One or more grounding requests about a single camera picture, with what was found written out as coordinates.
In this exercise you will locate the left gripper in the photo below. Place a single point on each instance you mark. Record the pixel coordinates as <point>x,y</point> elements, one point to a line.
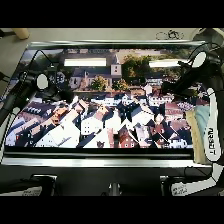
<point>64,96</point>

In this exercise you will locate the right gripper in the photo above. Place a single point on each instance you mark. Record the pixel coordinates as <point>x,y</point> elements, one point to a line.
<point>171,87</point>

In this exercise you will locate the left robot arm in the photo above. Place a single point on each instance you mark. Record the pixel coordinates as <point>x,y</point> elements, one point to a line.
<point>20,91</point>

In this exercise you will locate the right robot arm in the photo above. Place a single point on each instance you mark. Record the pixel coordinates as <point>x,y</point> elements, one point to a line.
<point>212,133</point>

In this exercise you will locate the pale teal garment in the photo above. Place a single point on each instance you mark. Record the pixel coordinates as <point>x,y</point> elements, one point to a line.
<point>202,118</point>

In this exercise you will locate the beige garment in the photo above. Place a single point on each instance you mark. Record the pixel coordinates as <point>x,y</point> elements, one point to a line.
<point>195,143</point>

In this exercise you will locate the silver frame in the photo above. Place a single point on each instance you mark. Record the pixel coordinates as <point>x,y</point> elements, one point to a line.
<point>100,162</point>

